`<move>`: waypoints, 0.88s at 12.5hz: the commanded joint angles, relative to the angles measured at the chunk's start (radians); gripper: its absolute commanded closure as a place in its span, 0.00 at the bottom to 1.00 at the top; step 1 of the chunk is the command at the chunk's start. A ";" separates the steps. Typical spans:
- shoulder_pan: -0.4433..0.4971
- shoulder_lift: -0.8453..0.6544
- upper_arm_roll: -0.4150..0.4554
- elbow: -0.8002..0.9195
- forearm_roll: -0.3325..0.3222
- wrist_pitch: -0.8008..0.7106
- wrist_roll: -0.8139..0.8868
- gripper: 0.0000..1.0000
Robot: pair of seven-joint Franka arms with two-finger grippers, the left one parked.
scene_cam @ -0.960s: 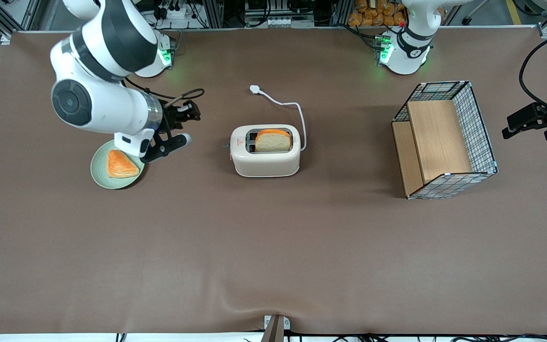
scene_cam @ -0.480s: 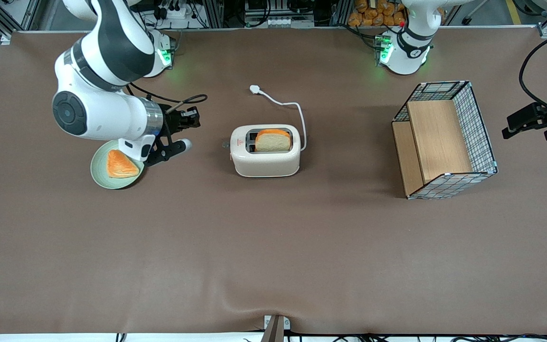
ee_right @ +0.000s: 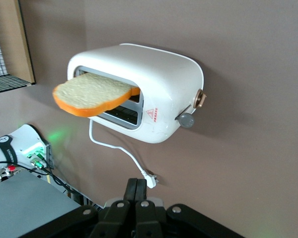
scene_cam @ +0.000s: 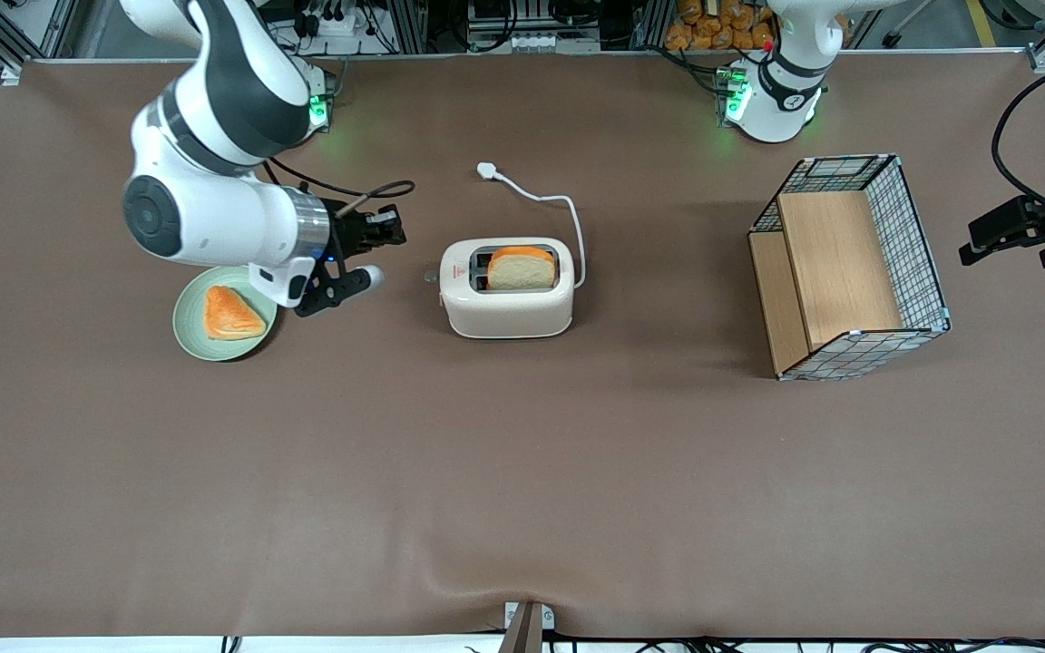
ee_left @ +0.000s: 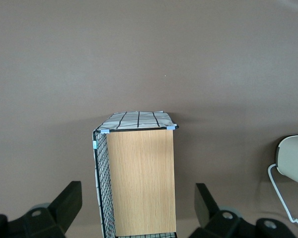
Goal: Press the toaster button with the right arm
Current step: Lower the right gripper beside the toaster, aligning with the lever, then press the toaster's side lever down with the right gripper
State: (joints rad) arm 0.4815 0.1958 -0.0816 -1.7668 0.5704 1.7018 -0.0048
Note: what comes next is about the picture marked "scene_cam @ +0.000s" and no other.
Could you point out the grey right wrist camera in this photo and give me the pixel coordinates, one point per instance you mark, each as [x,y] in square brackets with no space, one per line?
[341,286]

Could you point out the pile of orange bread rolls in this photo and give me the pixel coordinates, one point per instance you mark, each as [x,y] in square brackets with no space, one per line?
[713,23]

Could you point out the bread slice with orange crust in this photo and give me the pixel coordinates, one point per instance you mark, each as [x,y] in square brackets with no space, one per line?
[522,269]

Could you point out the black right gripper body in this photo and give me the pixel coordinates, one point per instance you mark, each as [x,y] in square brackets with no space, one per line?
[346,235]

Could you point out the white power strip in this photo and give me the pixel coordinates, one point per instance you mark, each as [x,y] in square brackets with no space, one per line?
[336,18]

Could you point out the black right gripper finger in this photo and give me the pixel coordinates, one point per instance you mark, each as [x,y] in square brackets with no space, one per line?
[385,216]
[391,238]

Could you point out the wooden step shelf insert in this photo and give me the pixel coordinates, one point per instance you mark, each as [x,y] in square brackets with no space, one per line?
[835,263]

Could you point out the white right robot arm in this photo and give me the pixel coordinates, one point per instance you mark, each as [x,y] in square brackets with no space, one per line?
[214,209]

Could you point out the orange triangular toast piece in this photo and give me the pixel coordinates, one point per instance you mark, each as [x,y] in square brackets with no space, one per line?
[230,317]

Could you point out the brown table cover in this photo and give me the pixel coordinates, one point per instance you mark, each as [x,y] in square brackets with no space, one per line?
[522,472]

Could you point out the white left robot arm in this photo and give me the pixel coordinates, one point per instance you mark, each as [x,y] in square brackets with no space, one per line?
[776,91]

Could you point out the cream white toaster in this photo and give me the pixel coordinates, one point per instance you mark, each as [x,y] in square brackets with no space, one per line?
[504,313]

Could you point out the pale green round plate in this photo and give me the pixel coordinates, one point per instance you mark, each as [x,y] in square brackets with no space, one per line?
[189,326]

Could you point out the metal table edge clamp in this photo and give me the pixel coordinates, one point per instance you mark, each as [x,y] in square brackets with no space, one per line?
[527,626]

